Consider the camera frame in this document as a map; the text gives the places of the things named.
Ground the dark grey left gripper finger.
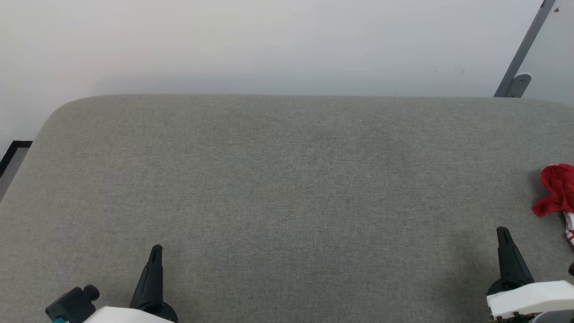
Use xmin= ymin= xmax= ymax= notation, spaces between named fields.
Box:
xmin=130 ymin=245 xmax=157 ymax=311
xmin=155 ymin=245 xmax=164 ymax=311

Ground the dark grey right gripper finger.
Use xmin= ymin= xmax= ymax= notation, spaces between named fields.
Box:
xmin=496 ymin=226 xmax=517 ymax=284
xmin=502 ymin=226 xmax=535 ymax=284

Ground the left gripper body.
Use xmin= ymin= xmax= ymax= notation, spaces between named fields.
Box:
xmin=130 ymin=303 xmax=179 ymax=323

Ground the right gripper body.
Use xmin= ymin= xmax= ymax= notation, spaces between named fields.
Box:
xmin=486 ymin=278 xmax=539 ymax=323

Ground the red and white basketball jersey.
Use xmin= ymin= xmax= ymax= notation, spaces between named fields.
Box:
xmin=531 ymin=163 xmax=574 ymax=247

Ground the black skirting strip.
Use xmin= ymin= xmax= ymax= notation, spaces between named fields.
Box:
xmin=0 ymin=140 xmax=33 ymax=178

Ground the grey metal bracket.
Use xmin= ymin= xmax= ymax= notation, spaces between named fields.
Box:
xmin=506 ymin=74 xmax=532 ymax=98

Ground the grey metal post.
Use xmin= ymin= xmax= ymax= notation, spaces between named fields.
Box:
xmin=493 ymin=0 xmax=557 ymax=98

